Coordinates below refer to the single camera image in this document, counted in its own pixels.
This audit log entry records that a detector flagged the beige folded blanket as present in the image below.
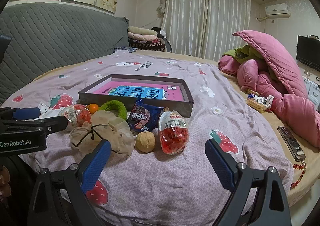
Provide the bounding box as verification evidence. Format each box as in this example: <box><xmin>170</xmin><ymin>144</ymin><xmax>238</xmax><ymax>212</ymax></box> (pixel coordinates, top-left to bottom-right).
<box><xmin>128</xmin><ymin>26</ymin><xmax>157</xmax><ymax>36</ymax></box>

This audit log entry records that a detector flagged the grey shallow cardboard box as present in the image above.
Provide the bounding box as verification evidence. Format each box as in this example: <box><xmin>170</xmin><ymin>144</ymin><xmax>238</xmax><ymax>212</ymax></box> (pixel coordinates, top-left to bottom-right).
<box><xmin>78</xmin><ymin>74</ymin><xmax>194</xmax><ymax>118</ymax></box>

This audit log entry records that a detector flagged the red jelly pack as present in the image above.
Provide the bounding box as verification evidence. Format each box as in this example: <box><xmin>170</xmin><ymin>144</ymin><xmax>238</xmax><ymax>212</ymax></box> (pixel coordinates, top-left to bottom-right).
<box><xmin>59</xmin><ymin>104</ymin><xmax>92</xmax><ymax>129</ymax></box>
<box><xmin>158</xmin><ymin>108</ymin><xmax>188</xmax><ymax>155</ymax></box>

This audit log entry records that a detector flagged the white air conditioner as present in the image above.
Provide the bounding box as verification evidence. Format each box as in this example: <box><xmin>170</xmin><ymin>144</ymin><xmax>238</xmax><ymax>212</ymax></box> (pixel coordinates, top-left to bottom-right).
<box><xmin>264</xmin><ymin>3</ymin><xmax>291</xmax><ymax>18</ymax></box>

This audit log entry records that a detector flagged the green blanket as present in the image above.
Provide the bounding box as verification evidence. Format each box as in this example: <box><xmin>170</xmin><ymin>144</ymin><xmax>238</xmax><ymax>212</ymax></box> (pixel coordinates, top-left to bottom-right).
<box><xmin>222</xmin><ymin>44</ymin><xmax>265</xmax><ymax>66</ymax></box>

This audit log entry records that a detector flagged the pink folded blanket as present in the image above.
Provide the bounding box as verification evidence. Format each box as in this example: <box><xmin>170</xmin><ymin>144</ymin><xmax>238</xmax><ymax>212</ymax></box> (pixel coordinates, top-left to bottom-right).
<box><xmin>128</xmin><ymin>32</ymin><xmax>158</xmax><ymax>41</ymax></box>

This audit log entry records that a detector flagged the lilac strawberry print blanket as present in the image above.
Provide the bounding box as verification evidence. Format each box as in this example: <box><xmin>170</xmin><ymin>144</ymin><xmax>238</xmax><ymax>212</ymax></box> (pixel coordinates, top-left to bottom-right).
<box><xmin>0</xmin><ymin>52</ymin><xmax>294</xmax><ymax>226</ymax></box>

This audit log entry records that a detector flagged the red beaded charm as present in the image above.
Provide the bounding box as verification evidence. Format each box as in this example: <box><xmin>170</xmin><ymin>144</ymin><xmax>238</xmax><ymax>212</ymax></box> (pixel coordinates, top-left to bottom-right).
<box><xmin>290</xmin><ymin>161</ymin><xmax>307</xmax><ymax>190</ymax></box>

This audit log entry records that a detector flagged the white curtain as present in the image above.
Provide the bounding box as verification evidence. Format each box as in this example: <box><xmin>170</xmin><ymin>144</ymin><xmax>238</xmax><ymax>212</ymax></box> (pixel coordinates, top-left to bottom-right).
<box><xmin>160</xmin><ymin>0</ymin><xmax>251</xmax><ymax>60</ymax></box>

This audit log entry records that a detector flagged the white cabinet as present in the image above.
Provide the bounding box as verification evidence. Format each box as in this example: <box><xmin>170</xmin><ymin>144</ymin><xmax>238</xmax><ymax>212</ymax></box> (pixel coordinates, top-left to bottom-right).
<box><xmin>302</xmin><ymin>76</ymin><xmax>320</xmax><ymax>111</ymax></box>

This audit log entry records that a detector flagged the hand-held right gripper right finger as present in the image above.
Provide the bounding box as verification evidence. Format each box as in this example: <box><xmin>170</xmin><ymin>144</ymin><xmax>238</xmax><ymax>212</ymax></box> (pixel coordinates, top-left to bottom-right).
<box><xmin>205</xmin><ymin>138</ymin><xmax>292</xmax><ymax>226</ymax></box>

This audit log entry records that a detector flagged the blue cookie packet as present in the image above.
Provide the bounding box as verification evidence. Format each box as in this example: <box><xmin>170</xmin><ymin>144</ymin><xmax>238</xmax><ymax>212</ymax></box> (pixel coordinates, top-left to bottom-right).
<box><xmin>127</xmin><ymin>98</ymin><xmax>165</xmax><ymax>133</ymax></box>

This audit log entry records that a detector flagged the white patterned scrunchie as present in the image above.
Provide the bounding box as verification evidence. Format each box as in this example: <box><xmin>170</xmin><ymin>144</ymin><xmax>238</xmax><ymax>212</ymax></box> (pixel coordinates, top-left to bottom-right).
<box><xmin>254</xmin><ymin>95</ymin><xmax>274</xmax><ymax>111</ymax></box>

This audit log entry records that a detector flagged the black chair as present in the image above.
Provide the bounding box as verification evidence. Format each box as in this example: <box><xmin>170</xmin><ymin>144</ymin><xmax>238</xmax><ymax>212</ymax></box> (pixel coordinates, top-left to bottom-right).
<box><xmin>151</xmin><ymin>27</ymin><xmax>173</xmax><ymax>52</ymax></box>

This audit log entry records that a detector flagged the pink quilt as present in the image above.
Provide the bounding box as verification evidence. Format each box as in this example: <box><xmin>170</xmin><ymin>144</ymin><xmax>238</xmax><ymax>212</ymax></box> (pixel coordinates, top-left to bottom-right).
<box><xmin>218</xmin><ymin>30</ymin><xmax>320</xmax><ymax>148</ymax></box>

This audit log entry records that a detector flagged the tan bed sheet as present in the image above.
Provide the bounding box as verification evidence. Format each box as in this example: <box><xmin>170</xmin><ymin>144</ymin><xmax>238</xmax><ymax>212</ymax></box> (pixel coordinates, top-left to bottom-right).
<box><xmin>135</xmin><ymin>49</ymin><xmax>320</xmax><ymax>204</ymax></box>

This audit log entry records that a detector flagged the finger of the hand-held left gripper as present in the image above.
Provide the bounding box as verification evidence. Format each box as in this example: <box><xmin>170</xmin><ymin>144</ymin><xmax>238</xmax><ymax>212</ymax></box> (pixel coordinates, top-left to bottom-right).
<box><xmin>0</xmin><ymin>116</ymin><xmax>68</xmax><ymax>139</ymax></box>
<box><xmin>0</xmin><ymin>107</ymin><xmax>41</xmax><ymax>122</ymax></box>

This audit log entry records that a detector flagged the dark checkered folded blanket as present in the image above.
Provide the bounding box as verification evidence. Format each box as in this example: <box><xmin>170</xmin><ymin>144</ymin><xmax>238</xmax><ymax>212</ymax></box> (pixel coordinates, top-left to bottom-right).
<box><xmin>129</xmin><ymin>38</ymin><xmax>167</xmax><ymax>51</ymax></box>

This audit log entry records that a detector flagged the smartphone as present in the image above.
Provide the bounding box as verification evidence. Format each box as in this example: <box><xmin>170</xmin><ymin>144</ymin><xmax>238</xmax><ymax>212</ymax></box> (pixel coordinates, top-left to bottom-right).
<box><xmin>277</xmin><ymin>126</ymin><xmax>306</xmax><ymax>162</ymax></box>

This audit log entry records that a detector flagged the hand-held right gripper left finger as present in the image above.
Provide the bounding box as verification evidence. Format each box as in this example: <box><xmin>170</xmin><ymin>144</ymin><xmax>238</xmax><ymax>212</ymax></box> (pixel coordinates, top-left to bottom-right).
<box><xmin>27</xmin><ymin>139</ymin><xmax>112</xmax><ymax>226</ymax></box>

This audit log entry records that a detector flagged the person's left hand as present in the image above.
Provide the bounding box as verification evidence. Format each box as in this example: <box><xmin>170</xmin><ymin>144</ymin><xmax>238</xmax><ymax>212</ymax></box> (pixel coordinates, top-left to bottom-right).
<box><xmin>0</xmin><ymin>166</ymin><xmax>11</xmax><ymax>200</ymax></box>

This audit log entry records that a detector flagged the blue patterned cloth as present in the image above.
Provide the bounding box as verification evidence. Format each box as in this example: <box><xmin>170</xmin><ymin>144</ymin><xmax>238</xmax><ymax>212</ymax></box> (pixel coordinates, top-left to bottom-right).
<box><xmin>114</xmin><ymin>46</ymin><xmax>137</xmax><ymax>54</ymax></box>

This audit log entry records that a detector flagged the walnut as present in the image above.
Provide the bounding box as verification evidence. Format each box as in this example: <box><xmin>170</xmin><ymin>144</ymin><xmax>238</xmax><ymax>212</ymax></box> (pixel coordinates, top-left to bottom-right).
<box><xmin>135</xmin><ymin>131</ymin><xmax>155</xmax><ymax>153</ymax></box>

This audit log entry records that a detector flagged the beige mesh drawstring pouch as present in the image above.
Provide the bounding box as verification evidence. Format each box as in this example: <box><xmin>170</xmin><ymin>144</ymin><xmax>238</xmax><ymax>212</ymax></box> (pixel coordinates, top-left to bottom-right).
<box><xmin>69</xmin><ymin>110</ymin><xmax>135</xmax><ymax>155</ymax></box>

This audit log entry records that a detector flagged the green fuzzy hair ring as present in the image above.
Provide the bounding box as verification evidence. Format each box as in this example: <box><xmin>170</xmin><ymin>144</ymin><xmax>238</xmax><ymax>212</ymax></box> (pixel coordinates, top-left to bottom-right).
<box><xmin>99</xmin><ymin>100</ymin><xmax>128</xmax><ymax>120</ymax></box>

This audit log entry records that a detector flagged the grey quilted headboard cover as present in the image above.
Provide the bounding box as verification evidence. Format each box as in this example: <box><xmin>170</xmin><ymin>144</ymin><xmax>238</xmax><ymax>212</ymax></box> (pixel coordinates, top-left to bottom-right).
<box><xmin>0</xmin><ymin>4</ymin><xmax>130</xmax><ymax>105</ymax></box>

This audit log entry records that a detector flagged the pink and blue book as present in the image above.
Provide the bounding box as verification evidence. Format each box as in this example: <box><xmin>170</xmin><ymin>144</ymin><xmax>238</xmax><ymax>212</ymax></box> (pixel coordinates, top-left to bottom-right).
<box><xmin>87</xmin><ymin>81</ymin><xmax>187</xmax><ymax>102</ymax></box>

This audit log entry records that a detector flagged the black television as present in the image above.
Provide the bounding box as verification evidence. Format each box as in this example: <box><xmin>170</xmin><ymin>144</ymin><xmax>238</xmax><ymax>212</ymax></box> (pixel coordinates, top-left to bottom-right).
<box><xmin>296</xmin><ymin>35</ymin><xmax>320</xmax><ymax>72</ymax></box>

